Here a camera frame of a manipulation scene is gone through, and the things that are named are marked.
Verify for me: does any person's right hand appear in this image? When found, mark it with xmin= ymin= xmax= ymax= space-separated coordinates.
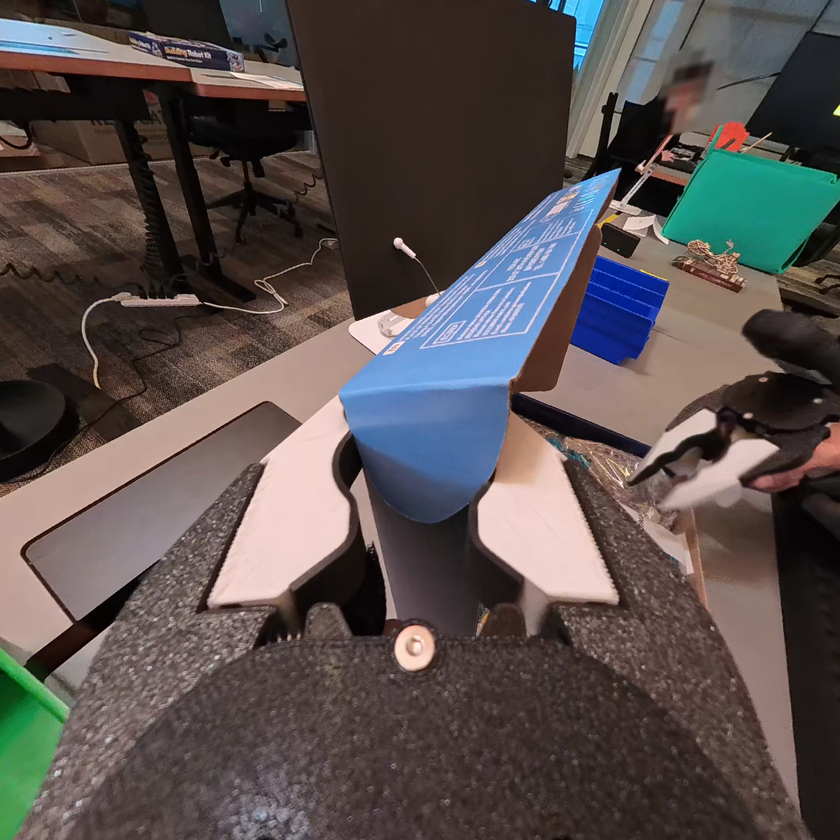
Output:
xmin=747 ymin=425 xmax=840 ymax=494

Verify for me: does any white cable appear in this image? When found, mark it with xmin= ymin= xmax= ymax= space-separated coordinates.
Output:
xmin=80 ymin=238 xmax=340 ymax=389

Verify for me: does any blue robot kit box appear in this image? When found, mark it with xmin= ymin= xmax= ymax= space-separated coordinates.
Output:
xmin=129 ymin=31 xmax=245 ymax=72
xmin=340 ymin=168 xmax=706 ymax=605

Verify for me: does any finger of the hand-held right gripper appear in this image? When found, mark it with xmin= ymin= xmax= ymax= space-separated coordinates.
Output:
xmin=626 ymin=409 xmax=726 ymax=488
xmin=655 ymin=434 xmax=783 ymax=514

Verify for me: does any black display board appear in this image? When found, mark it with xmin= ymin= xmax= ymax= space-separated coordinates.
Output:
xmin=745 ymin=31 xmax=840 ymax=153

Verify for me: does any blue plastic bin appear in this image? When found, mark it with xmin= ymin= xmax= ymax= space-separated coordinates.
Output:
xmin=570 ymin=256 xmax=670 ymax=366

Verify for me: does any wooden top desk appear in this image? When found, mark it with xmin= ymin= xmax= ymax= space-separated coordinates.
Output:
xmin=0 ymin=18 xmax=309 ymax=303

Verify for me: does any white paper sheet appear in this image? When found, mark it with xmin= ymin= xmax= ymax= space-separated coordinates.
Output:
xmin=622 ymin=214 xmax=672 ymax=246

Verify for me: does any wooden model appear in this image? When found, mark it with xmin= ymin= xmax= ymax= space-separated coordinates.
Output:
xmin=672 ymin=239 xmax=748 ymax=293

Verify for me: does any white desk stand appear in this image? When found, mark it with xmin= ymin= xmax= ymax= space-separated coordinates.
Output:
xmin=620 ymin=134 xmax=677 ymax=216
xmin=348 ymin=238 xmax=448 ymax=357

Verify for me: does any small black box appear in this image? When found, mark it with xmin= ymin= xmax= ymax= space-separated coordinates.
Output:
xmin=599 ymin=222 xmax=642 ymax=259

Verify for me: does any clear bag of blue parts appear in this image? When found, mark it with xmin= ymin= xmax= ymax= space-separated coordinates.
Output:
xmin=548 ymin=433 xmax=690 ymax=536

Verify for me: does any brown cardboard box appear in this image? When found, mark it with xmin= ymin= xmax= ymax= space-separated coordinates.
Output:
xmin=29 ymin=118 xmax=165 ymax=165

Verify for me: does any black office chair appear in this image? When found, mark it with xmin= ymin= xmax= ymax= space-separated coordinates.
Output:
xmin=190 ymin=98 xmax=316 ymax=244

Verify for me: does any black coiled cable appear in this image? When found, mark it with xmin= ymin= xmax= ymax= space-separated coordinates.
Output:
xmin=0 ymin=259 xmax=99 ymax=286

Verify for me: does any clear labelled parts bag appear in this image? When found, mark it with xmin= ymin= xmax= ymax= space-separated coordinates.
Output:
xmin=637 ymin=508 xmax=693 ymax=575

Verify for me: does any green plastic bin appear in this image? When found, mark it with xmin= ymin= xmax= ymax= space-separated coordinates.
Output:
xmin=0 ymin=646 xmax=70 ymax=840

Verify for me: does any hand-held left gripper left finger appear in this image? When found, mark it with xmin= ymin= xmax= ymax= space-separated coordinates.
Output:
xmin=206 ymin=397 xmax=362 ymax=636

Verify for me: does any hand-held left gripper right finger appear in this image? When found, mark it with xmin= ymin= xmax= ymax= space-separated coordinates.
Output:
xmin=467 ymin=420 xmax=621 ymax=639

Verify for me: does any teal folder stand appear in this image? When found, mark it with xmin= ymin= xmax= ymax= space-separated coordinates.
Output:
xmin=663 ymin=150 xmax=840 ymax=275

